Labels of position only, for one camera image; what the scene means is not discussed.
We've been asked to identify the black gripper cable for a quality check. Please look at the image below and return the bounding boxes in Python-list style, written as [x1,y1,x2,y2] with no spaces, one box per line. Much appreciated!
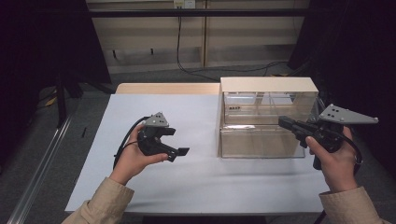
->
[337,130,364,175]
[112,116,151,169]

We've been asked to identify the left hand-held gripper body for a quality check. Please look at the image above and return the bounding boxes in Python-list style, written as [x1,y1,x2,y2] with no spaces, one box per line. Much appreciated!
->
[136,111,176,160]

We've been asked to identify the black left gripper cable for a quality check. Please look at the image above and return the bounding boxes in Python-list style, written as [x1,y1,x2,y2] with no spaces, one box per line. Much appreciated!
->
[112,116,151,169]

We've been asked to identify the person's right hand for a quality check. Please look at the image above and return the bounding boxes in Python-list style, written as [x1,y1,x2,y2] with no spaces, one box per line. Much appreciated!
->
[304,125,360,193]

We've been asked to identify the black wall cable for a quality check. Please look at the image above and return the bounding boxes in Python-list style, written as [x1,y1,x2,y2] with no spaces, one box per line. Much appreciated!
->
[176,15,289,83]

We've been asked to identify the person's left hand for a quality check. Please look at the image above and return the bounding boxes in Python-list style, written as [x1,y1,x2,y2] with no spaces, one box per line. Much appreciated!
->
[108,122,170,187]

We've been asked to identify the black metal stand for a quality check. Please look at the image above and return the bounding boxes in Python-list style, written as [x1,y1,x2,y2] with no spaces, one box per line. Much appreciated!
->
[55,69,84,129]

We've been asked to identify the white wall socket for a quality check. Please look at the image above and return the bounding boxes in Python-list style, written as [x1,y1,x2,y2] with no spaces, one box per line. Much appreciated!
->
[173,0,197,9]

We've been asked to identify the metal floor rail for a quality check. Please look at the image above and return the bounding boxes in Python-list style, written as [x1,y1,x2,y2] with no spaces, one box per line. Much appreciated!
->
[7,114,75,224]

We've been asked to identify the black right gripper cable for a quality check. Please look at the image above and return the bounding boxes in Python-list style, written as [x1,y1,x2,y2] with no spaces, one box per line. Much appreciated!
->
[337,130,364,175]

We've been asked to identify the clear acrylic two-shelf box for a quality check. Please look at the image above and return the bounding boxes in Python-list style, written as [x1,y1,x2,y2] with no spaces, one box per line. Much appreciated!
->
[215,77,322,160]

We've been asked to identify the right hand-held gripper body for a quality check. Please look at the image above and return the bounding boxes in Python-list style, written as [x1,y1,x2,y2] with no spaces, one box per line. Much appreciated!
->
[306,103,380,171]

